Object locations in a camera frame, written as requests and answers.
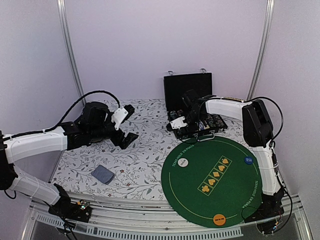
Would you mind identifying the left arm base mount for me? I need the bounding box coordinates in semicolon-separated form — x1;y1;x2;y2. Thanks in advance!
48;183;93;223

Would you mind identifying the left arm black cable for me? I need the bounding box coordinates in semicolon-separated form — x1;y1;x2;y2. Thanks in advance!
9;90;123;138

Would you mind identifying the poker chip row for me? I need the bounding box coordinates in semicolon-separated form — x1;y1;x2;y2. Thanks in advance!
204;114;216;128
169;110;178;122
177;109;187;117
211;114;225;128

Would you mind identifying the blue grey folded cloth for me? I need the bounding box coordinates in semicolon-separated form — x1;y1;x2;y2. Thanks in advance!
90;165;115;185

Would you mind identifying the front aluminium rail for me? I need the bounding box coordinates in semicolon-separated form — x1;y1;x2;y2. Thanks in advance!
21;194;313;240

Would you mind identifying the woven bamboo tray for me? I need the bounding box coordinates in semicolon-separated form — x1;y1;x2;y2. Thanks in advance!
223;97;245;102

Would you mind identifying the playing card deck box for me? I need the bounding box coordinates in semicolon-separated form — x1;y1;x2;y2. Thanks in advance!
198;120;210;131

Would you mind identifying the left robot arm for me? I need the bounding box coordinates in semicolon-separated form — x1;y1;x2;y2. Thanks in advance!
0;101;138;217

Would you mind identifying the right aluminium frame post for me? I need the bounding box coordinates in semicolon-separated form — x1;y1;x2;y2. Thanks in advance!
246;0;275;100

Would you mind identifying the orange big blind button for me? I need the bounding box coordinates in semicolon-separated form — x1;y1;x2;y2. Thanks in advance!
213;213;227;226

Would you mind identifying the left aluminium frame post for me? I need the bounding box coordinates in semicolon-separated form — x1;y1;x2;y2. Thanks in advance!
56;0;84;97

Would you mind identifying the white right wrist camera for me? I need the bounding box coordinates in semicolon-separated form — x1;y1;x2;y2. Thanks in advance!
170;116;188;130

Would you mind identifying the black poker chip case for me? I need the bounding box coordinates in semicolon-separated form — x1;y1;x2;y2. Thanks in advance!
163;71;228;141

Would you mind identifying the green round poker mat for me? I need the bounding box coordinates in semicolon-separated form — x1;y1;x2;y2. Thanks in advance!
161;136;262;228

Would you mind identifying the poker chip row far left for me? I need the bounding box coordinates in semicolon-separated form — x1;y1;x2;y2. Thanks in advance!
169;110;178;122

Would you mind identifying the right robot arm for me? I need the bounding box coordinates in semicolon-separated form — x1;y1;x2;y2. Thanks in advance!
167;95;284;197

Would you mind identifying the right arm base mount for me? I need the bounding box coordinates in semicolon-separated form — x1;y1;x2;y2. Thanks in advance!
240;187;285;235

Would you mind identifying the blue small blind button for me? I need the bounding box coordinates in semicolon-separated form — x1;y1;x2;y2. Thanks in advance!
244;156;254;165

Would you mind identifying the aluminium frame post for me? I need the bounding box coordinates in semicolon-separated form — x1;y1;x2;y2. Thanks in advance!
56;0;84;97
246;0;275;100

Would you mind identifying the poker chip row far right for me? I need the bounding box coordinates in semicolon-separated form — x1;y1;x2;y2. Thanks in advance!
211;114;225;128

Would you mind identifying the white dealer button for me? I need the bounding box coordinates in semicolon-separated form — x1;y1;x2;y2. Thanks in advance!
178;158;189;168

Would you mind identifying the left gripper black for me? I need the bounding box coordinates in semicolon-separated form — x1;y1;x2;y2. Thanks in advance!
89;112;139;149

